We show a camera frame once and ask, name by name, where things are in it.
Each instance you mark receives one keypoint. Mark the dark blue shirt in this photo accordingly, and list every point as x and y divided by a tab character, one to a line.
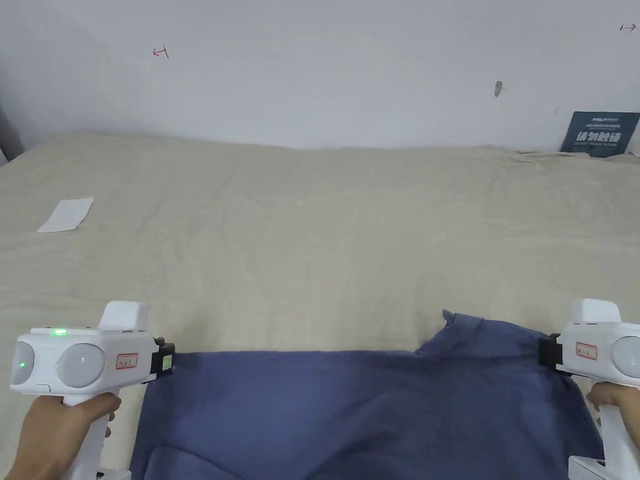
360	405

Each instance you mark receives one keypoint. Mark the dark blue sign board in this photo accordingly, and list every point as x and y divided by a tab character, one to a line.
599	132

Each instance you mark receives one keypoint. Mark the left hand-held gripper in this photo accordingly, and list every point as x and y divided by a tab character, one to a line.
80	357

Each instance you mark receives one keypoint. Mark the person's right hand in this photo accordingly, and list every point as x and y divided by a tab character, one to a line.
612	397

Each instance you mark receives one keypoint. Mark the bed with beige sheet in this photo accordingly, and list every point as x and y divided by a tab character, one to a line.
310	225

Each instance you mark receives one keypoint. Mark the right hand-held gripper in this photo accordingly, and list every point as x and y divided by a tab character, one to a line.
600	350

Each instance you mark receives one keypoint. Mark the person's left hand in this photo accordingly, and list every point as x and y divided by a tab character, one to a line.
60	430

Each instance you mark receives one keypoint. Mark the white paper card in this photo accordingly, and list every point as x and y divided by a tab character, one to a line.
66	214

